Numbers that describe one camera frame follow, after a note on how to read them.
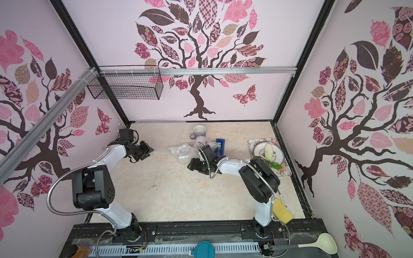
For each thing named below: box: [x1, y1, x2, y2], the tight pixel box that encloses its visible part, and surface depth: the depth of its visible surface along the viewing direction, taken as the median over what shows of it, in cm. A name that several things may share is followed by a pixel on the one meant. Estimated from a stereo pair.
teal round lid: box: [190, 240, 216, 258], surface depth 65 cm
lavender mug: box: [189, 124, 207, 140], surface depth 108 cm
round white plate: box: [252, 141, 286, 164], surface depth 104 cm
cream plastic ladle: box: [268, 232, 338, 255], surface depth 71 cm
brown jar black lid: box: [67, 244, 92, 258], surface depth 66 cm
